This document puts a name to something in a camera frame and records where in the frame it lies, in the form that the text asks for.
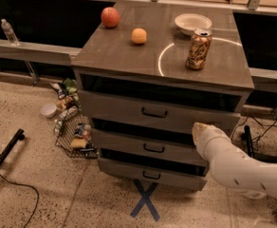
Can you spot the grey drawer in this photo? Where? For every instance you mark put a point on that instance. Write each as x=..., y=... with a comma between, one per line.
x=144, y=173
x=168, y=151
x=127, y=110

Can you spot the black left stand bar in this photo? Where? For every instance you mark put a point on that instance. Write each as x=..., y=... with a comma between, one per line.
x=18, y=136

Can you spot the black right stand bar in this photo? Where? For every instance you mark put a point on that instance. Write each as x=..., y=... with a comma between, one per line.
x=249, y=142

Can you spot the red apple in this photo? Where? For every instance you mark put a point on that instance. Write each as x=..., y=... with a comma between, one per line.
x=110, y=17

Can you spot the clear plastic water bottle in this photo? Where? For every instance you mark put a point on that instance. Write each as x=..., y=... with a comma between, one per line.
x=9, y=32

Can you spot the grey bottom drawer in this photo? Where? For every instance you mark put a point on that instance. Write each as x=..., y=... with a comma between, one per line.
x=144, y=173

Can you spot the black top drawer handle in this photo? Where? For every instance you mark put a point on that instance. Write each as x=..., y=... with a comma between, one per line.
x=154, y=113

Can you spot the gold soda can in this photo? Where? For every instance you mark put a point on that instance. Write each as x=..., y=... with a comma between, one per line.
x=200, y=44

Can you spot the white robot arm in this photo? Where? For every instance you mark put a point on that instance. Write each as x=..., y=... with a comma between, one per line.
x=232, y=167

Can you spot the small white bowl on floor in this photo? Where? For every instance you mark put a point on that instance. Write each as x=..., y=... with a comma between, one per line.
x=48, y=110

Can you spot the black stand bar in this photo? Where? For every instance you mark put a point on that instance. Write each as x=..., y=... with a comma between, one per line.
x=249, y=142
x=18, y=136

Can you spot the green snack bag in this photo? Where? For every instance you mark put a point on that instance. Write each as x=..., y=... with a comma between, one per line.
x=70, y=85

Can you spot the grey top drawer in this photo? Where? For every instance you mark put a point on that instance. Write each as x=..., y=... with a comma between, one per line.
x=127, y=110

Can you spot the grey wooden drawer cabinet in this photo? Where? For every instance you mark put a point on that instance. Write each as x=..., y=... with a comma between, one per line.
x=110, y=63

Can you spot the grey middle drawer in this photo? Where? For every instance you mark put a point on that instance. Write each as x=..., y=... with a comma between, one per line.
x=168, y=151

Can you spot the white bowl on cabinet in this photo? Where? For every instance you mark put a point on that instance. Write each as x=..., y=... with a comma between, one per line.
x=189, y=22

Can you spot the yellow sponge in basket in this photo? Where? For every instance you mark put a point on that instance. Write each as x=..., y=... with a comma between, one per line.
x=78, y=144

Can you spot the blue tape cross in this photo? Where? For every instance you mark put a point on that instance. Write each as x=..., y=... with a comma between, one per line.
x=145, y=200

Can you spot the orange fruit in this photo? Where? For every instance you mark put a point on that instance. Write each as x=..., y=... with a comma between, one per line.
x=139, y=36

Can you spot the grey side bench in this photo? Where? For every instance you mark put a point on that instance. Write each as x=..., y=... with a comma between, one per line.
x=38, y=53

